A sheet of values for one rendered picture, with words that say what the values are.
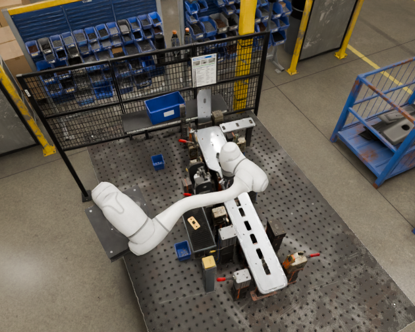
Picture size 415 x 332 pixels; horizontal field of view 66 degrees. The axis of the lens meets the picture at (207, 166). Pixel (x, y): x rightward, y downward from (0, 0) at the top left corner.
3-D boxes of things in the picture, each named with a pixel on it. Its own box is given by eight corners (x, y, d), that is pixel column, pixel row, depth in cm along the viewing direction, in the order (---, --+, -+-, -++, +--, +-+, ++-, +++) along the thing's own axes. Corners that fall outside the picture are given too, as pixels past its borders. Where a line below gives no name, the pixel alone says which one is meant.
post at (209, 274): (216, 291, 214) (217, 267, 179) (205, 294, 213) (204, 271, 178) (212, 280, 219) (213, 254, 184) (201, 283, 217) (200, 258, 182)
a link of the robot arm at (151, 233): (172, 236, 149) (152, 216, 146) (143, 265, 146) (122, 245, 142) (166, 229, 162) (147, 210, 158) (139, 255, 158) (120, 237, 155)
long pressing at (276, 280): (294, 284, 188) (294, 284, 187) (258, 296, 184) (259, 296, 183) (219, 125, 269) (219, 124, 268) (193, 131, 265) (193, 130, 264)
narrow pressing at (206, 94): (211, 120, 271) (211, 88, 244) (197, 124, 269) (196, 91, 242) (211, 120, 271) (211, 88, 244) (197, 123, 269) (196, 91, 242)
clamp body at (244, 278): (248, 299, 211) (254, 280, 183) (232, 304, 209) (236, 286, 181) (243, 284, 217) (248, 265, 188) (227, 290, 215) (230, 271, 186)
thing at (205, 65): (217, 83, 278) (217, 51, 254) (192, 88, 274) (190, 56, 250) (216, 82, 280) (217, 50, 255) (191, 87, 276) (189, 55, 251)
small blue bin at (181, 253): (192, 259, 228) (191, 253, 221) (178, 263, 226) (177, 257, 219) (188, 245, 234) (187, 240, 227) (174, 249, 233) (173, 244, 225)
